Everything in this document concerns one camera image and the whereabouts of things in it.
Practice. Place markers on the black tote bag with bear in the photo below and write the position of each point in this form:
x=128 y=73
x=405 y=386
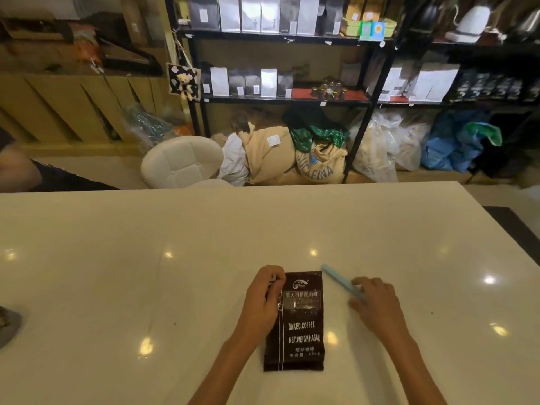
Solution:
x=182 y=82

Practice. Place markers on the person's left forearm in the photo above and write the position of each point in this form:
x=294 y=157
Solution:
x=223 y=371

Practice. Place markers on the person's left hand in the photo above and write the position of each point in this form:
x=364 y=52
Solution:
x=259 y=307

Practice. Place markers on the black coffee bag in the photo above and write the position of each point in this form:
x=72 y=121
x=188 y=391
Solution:
x=299 y=337

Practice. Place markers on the orange snack packet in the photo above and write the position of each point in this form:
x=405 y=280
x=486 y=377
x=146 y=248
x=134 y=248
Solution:
x=86 y=50

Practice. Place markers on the black heat sealer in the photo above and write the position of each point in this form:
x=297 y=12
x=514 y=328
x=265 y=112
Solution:
x=131 y=67

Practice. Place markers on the kraft paper bag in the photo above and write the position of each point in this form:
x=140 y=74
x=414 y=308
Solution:
x=372 y=8
x=354 y=8

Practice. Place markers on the cluster of small glass jars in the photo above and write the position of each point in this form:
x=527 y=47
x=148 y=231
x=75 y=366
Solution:
x=331 y=91

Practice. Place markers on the white paper bag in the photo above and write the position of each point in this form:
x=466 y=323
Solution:
x=422 y=84
x=443 y=82
x=394 y=84

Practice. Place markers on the green plastic sack liner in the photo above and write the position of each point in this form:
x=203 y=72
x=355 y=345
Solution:
x=303 y=139

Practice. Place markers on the green plastic bag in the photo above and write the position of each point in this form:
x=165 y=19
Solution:
x=485 y=132

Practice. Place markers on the blue plastic bag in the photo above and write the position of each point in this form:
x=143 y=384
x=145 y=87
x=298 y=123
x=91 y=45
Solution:
x=443 y=151

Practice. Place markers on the row of black printed bags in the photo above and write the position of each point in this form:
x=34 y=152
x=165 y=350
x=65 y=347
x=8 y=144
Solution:
x=481 y=86

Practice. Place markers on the yellow wooden panel bar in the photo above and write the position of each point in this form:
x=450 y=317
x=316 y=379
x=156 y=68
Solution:
x=63 y=109

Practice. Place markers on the printed burlap sack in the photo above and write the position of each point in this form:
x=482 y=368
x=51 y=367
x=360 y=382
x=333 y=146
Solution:
x=322 y=164

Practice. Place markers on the person's right forearm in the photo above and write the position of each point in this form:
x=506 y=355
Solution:
x=415 y=371

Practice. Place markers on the clear plastic bag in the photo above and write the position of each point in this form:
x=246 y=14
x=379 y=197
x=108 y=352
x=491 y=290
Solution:
x=409 y=147
x=373 y=151

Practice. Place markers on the row of large standing pouches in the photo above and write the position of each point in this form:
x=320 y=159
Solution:
x=253 y=14

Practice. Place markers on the light blue sealing clip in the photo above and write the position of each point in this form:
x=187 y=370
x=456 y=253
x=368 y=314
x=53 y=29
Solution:
x=337 y=279

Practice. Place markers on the yellow-green tin box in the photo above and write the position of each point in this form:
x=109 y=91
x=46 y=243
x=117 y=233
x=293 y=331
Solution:
x=390 y=27

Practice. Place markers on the white cloth sack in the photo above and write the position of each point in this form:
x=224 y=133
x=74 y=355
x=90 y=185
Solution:
x=236 y=160

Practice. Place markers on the row of small standing pouches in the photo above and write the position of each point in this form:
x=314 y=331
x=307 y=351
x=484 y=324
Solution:
x=268 y=82

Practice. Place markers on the grey pouch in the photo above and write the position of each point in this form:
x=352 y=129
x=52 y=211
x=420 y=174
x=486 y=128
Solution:
x=8 y=326

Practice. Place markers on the person's right hand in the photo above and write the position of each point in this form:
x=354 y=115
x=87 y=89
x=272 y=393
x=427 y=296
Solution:
x=381 y=312

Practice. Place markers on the white electric kettle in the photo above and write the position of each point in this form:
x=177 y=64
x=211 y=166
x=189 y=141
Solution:
x=472 y=23

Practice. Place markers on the black metal shelf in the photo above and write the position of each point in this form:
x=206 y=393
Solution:
x=464 y=46
x=261 y=36

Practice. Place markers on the clear bag with teal contents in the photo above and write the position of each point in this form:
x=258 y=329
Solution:
x=145 y=126

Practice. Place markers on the red shelf liner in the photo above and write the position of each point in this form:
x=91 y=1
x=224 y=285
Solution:
x=358 y=96

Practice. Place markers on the green and blue sign card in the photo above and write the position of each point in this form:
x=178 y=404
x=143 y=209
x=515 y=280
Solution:
x=371 y=31

